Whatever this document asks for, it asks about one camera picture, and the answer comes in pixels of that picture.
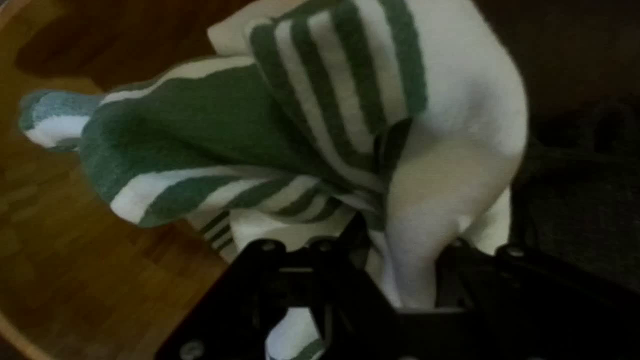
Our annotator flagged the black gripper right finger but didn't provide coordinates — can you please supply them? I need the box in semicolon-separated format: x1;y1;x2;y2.
435;238;640;360

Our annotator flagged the green and white striped towel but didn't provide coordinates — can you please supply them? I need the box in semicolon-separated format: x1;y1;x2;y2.
18;0;530;360

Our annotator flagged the dark grey tufted sofa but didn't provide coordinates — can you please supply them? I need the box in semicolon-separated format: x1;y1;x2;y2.
466;0;640;299

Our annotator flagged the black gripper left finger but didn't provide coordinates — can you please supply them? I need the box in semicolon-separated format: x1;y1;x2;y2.
156;215;396;360

